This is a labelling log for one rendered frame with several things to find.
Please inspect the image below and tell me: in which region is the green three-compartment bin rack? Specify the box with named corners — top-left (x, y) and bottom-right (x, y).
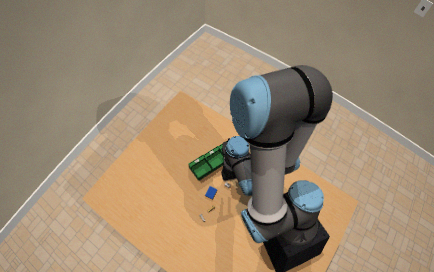
top-left (188, 143), bottom-right (224, 181)

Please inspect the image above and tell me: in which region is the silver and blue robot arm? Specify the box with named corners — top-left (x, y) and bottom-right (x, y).
top-left (225, 65), bottom-right (333, 246)

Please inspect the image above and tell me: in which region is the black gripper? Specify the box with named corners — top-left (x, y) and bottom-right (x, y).
top-left (221, 138), bottom-right (237, 181)

